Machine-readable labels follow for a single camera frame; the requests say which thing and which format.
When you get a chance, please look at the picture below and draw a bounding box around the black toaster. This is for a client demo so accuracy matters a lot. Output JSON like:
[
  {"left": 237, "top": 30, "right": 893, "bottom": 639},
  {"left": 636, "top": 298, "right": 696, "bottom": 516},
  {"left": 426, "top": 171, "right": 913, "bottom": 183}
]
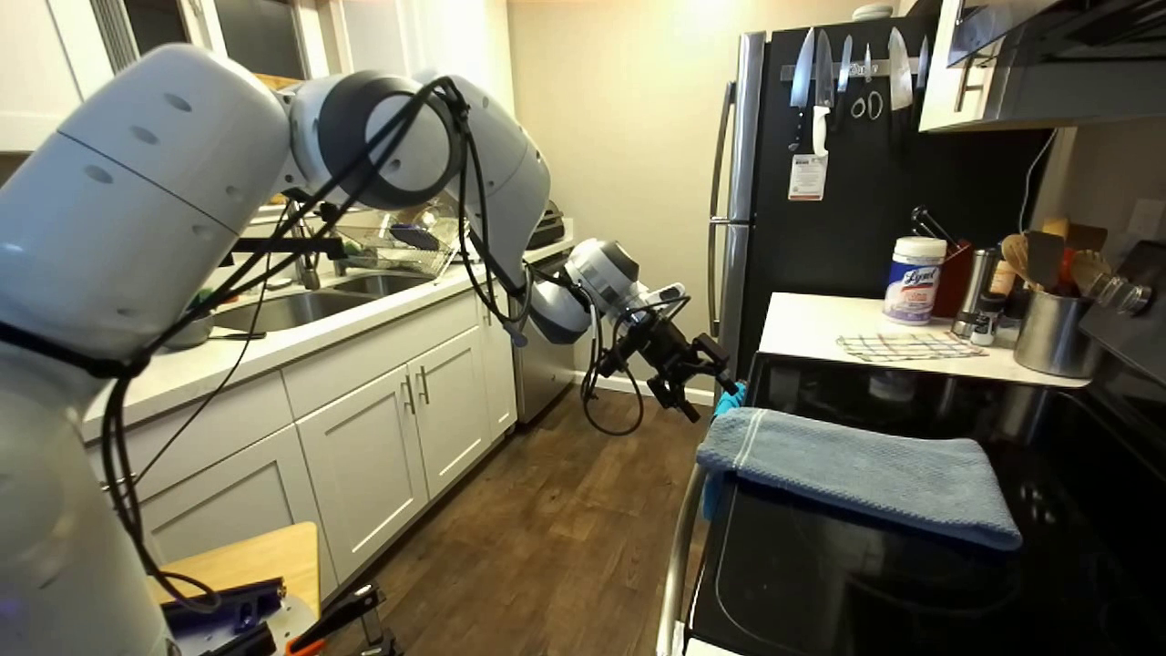
[{"left": 521, "top": 197, "right": 569, "bottom": 253}]

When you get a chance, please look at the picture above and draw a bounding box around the white paper tag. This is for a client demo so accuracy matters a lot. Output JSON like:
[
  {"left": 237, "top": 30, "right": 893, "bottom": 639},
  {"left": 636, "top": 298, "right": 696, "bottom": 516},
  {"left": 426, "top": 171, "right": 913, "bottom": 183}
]
[{"left": 785, "top": 151, "right": 830, "bottom": 205}]

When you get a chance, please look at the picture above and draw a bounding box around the bright blue white-striped towel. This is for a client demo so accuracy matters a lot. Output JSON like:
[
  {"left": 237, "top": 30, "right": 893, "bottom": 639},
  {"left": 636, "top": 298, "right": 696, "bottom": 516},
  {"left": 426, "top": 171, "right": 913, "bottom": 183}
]
[{"left": 700, "top": 378, "right": 756, "bottom": 525}]

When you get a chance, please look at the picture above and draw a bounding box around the blue purple tool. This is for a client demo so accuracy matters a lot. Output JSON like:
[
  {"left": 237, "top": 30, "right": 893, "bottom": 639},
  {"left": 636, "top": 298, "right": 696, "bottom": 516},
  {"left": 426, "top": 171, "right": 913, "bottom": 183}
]
[{"left": 161, "top": 576, "right": 293, "bottom": 656}]

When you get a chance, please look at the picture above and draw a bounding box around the stainless kitchen sink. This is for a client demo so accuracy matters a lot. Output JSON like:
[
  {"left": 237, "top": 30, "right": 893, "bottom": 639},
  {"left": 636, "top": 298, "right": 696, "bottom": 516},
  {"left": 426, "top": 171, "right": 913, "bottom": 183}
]
[{"left": 211, "top": 265, "right": 434, "bottom": 341}]

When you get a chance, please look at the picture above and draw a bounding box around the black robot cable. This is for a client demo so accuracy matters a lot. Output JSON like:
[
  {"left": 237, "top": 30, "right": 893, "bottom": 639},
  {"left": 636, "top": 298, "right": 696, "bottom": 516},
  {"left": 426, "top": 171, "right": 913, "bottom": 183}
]
[{"left": 96, "top": 75, "right": 654, "bottom": 614}]

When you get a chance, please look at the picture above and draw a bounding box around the disinfecting wipes canister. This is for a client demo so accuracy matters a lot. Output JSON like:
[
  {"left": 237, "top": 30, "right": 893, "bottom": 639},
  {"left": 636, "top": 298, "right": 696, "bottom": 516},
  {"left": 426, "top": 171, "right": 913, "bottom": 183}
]
[{"left": 882, "top": 232, "right": 950, "bottom": 327}]

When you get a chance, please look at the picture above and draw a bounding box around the stainless range hood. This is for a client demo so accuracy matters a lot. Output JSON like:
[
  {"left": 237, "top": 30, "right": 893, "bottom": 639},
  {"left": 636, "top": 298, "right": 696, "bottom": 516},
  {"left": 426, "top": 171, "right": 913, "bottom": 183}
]
[{"left": 945, "top": 0, "right": 1166, "bottom": 130}]

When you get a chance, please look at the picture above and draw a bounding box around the light wooden board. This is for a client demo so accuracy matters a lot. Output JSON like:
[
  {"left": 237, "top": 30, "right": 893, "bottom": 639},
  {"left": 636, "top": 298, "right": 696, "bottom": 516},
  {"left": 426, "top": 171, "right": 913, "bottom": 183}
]
[{"left": 141, "top": 522, "right": 326, "bottom": 614}]

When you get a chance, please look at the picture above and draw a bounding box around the brown spice bottle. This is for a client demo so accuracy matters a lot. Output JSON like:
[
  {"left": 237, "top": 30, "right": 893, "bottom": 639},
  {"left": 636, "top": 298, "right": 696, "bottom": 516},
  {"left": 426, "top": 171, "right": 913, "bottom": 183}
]
[{"left": 928, "top": 240, "right": 978, "bottom": 322}]

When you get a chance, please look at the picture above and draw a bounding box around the metal utensil holder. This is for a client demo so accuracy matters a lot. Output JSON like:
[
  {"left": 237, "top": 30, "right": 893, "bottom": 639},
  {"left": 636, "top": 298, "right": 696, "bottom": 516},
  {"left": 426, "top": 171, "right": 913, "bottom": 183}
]
[{"left": 1012, "top": 287, "right": 1100, "bottom": 378}]

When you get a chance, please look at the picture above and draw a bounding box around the black red tool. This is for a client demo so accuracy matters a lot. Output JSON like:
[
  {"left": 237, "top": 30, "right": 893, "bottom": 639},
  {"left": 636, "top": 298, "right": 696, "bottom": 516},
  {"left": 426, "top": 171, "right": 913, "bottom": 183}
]
[{"left": 289, "top": 579, "right": 383, "bottom": 652}]

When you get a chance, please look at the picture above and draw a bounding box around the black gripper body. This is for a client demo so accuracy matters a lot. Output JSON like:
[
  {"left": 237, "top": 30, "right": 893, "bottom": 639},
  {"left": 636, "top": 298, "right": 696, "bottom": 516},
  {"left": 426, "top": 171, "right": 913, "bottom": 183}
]
[{"left": 619, "top": 287, "right": 717, "bottom": 395}]

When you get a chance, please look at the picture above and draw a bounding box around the dark pepper grinder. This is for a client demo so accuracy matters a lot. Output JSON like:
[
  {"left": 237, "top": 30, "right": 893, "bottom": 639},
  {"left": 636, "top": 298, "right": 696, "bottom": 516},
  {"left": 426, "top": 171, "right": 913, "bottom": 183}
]
[{"left": 950, "top": 246, "right": 1007, "bottom": 343}]

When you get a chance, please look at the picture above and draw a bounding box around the stainless dishwasher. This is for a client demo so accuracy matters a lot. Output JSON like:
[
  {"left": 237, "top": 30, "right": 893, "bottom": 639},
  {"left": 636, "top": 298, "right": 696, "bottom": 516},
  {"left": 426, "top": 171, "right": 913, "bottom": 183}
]
[{"left": 509, "top": 305, "right": 582, "bottom": 429}]

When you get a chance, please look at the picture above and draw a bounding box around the black glass-top stove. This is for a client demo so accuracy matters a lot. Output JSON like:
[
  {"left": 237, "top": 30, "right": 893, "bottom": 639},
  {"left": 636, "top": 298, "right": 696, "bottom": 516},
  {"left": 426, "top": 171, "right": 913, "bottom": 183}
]
[{"left": 654, "top": 247, "right": 1166, "bottom": 656}]

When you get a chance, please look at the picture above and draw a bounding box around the black refrigerator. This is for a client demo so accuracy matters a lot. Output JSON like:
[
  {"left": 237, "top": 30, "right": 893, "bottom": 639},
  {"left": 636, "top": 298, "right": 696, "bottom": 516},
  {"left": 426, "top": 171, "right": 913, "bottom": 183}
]
[{"left": 706, "top": 11, "right": 1052, "bottom": 395}]

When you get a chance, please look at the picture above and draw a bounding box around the steel kitchen knife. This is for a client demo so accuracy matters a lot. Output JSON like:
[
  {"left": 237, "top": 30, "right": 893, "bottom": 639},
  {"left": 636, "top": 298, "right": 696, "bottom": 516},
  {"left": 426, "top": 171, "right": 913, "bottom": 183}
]
[
  {"left": 887, "top": 25, "right": 917, "bottom": 118},
  {"left": 836, "top": 34, "right": 860, "bottom": 99},
  {"left": 787, "top": 30, "right": 819, "bottom": 156}
]

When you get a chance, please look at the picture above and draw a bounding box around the silver oven handle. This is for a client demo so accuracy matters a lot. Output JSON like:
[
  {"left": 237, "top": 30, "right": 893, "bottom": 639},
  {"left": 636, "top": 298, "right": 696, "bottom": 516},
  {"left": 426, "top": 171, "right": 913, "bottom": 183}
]
[{"left": 654, "top": 461, "right": 723, "bottom": 656}]

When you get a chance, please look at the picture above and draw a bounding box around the white sink base cabinet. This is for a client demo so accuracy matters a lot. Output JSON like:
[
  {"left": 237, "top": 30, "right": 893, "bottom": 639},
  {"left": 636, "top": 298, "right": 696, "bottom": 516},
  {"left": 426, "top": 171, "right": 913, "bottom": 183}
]
[{"left": 78, "top": 284, "right": 521, "bottom": 597}]

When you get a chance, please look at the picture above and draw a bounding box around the light blue towel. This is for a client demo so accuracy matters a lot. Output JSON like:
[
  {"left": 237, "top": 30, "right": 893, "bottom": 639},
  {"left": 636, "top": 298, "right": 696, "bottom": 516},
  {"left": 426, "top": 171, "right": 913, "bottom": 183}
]
[{"left": 693, "top": 405, "right": 1028, "bottom": 557}]

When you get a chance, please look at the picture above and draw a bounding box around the kitchen window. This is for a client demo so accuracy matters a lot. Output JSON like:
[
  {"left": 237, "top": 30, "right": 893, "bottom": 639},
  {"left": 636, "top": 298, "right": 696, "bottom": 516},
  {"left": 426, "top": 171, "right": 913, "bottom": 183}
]
[{"left": 96, "top": 0, "right": 344, "bottom": 76}]

